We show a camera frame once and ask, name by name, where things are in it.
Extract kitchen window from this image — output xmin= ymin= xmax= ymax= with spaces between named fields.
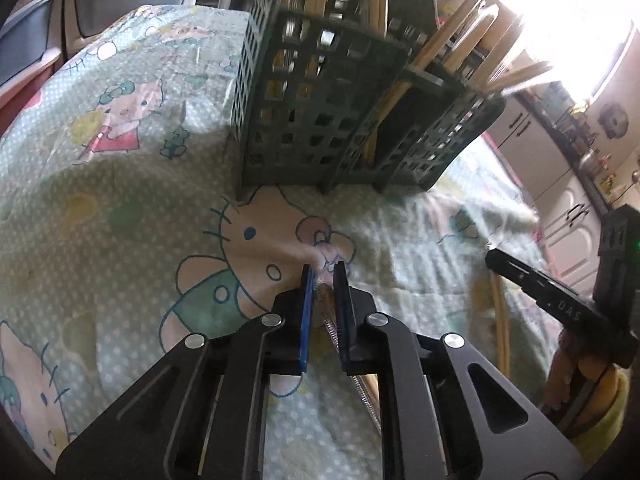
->
xmin=499 ymin=0 xmax=639 ymax=104

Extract wrapped chopsticks on table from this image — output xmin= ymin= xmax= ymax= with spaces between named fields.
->
xmin=314 ymin=282 xmax=382 ymax=434

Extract left plastic drawer tower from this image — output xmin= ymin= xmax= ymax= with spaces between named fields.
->
xmin=1 ymin=0 xmax=64 ymax=130

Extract Hello Kitty tablecloth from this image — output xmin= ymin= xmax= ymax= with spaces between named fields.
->
xmin=1 ymin=6 xmax=547 ymax=471

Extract green plastic utensil basket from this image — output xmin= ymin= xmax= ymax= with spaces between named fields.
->
xmin=231 ymin=0 xmax=506 ymax=191

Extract right hand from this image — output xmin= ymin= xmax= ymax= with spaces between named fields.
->
xmin=544 ymin=328 xmax=615 ymax=410

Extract white kitchen cabinets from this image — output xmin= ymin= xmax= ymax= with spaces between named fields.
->
xmin=487 ymin=96 xmax=601 ymax=296

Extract green sleeve forearm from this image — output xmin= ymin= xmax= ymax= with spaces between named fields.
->
xmin=568 ymin=368 xmax=629 ymax=468

